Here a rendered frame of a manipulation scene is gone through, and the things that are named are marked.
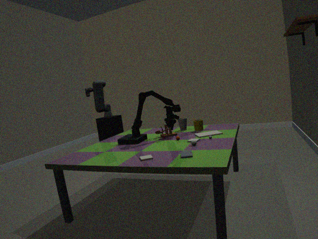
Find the yellow cylindrical cup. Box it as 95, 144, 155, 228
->
194, 119, 203, 131

